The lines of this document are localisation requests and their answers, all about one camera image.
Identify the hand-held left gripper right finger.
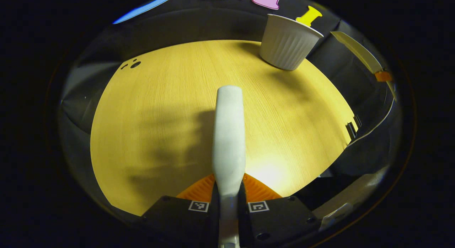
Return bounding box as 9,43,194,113
238,173,319,248

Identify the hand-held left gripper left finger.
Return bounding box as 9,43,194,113
140,173,220,248

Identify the small white broom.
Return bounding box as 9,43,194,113
212,85,246,248

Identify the white ribbed garbage bin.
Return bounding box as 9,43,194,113
259,14,324,71

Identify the metal desk bracket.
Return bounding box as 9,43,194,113
346,115,362,140

